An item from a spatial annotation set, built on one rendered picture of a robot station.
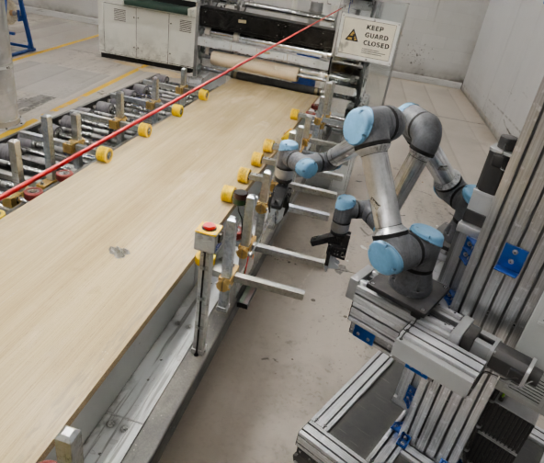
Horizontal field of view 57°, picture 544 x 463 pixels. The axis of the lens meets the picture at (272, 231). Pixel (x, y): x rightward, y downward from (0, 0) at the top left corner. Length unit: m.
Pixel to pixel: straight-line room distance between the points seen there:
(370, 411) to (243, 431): 0.61
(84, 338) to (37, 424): 0.31
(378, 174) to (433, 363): 0.62
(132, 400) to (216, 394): 0.91
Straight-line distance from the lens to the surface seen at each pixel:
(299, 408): 2.69
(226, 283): 1.93
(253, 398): 2.68
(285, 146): 1.97
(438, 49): 10.82
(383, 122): 1.62
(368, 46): 4.35
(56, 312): 1.75
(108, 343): 1.62
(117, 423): 1.78
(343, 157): 1.91
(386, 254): 1.58
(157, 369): 1.93
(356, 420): 2.44
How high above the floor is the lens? 2.01
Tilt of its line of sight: 30 degrees down
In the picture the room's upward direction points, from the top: 9 degrees clockwise
